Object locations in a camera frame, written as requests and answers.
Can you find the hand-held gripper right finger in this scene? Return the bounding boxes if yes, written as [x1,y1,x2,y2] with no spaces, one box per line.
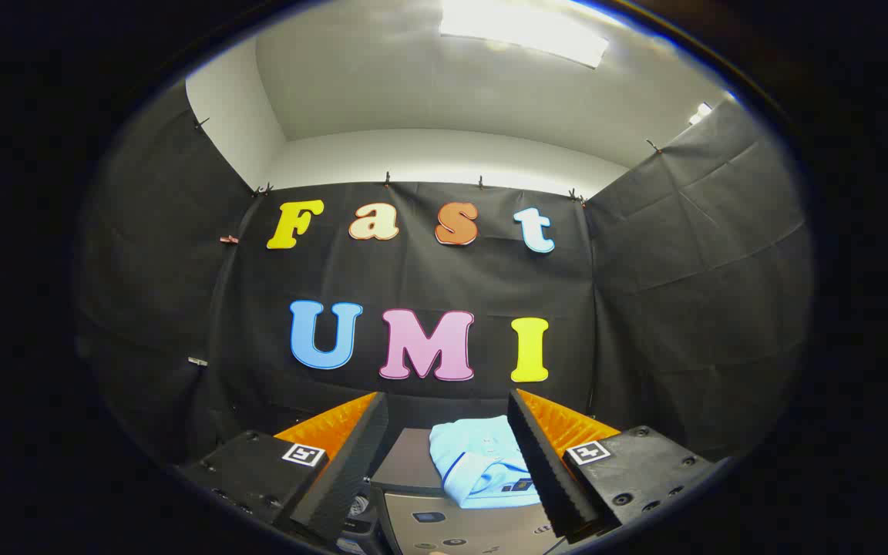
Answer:
[506,388,716,540]

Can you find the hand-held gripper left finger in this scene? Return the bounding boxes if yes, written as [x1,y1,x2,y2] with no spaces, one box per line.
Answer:
[178,392,389,545]

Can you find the light blue shirt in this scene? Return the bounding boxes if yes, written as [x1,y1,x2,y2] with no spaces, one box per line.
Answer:
[429,416,542,510]

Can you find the black backdrop cloth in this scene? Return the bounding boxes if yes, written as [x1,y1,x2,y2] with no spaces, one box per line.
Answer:
[74,81,813,463]

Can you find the ceiling light panel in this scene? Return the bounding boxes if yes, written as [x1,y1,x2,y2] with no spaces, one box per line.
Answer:
[439,0,611,69]

